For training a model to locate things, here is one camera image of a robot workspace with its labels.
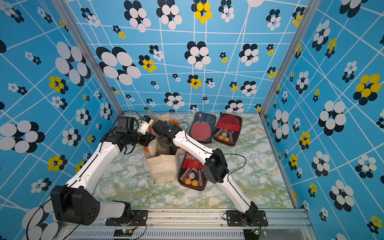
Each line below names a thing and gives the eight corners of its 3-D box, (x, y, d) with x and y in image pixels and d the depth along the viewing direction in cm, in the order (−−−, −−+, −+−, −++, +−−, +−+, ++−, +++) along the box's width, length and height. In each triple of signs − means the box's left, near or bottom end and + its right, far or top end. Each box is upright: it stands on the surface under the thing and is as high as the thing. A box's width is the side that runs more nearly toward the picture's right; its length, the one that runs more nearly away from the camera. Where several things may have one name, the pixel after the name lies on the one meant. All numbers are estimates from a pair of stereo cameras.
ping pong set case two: (211, 140, 105) (211, 138, 103) (220, 114, 121) (220, 112, 119) (236, 147, 101) (237, 145, 99) (242, 120, 118) (243, 117, 115)
